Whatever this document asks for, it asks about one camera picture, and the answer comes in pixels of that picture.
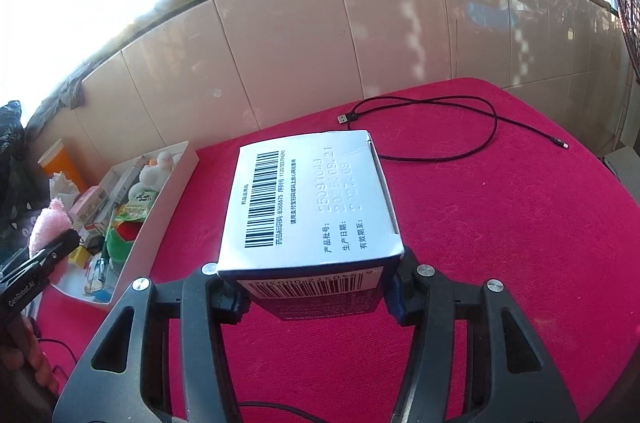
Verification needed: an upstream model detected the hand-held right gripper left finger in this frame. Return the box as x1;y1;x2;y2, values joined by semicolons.
52;262;251;423

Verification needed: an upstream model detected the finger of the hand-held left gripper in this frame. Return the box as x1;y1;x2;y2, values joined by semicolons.
0;228;82;320

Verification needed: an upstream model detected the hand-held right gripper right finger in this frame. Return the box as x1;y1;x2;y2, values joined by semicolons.
385;248;581;423

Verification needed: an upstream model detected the pink plush toy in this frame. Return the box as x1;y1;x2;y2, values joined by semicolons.
28;197;71;274

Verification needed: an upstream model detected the pink red box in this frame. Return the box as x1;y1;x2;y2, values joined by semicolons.
67;185;108;229

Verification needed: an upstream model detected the white cardboard tray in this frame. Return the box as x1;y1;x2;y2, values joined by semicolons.
50;140;200;311

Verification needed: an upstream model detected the blue white medicine box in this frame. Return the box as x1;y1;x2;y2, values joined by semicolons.
216;129;406;321

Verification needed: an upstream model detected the person's left hand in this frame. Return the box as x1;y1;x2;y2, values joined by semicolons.
19;319;62;397

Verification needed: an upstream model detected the yellow white medicine box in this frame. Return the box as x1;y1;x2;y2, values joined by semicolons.
67;244;93;270

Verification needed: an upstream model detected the white plastic bag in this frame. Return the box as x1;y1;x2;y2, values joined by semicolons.
49;170;81;204

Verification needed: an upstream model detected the green and red plush toy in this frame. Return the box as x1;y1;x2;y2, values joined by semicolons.
102;218;143;274

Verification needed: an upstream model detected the orange paper cup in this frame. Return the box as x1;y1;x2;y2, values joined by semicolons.
37;139;86;194

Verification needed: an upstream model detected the yellow green packet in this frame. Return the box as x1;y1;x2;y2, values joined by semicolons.
112;190;156;224

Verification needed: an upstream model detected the long white box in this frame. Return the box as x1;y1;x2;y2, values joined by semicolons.
97;157;146;229

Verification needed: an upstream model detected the black bag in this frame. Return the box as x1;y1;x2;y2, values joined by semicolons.
0;100;38;254

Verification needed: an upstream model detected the white plush toy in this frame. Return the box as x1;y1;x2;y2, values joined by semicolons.
137;152;183;191

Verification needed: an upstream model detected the red tablecloth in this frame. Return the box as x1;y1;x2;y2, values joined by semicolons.
35;77;640;423

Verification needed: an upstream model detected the grey cloth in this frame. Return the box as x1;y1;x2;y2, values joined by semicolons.
52;73;88;108

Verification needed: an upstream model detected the grey cardboard box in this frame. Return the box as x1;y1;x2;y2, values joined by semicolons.
602;143;640;194

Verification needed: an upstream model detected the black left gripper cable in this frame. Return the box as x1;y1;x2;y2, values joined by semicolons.
36;337;83;384

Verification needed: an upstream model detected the black usb cable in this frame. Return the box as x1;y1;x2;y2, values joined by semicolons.
334;95;571;162

